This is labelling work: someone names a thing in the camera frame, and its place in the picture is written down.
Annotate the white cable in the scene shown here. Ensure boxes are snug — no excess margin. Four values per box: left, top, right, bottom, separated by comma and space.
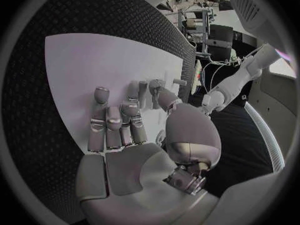
201, 60, 238, 94
241, 47, 262, 61

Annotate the grey peg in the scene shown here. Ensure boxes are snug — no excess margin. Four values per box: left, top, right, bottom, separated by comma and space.
127, 80, 140, 101
138, 80, 149, 110

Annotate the black screen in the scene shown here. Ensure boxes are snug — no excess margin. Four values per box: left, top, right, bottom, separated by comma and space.
206, 23, 236, 62

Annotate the white task board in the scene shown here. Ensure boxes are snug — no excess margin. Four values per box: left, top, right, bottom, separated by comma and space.
43, 32, 187, 155

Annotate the white box with coloured buttons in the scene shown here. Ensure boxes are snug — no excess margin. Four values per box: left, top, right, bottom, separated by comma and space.
190, 59, 204, 96

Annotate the metal frame rack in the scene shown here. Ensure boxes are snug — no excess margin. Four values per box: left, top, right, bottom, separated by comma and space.
176, 8, 216, 59

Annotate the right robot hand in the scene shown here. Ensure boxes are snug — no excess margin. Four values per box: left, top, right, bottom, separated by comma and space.
75, 86, 223, 225

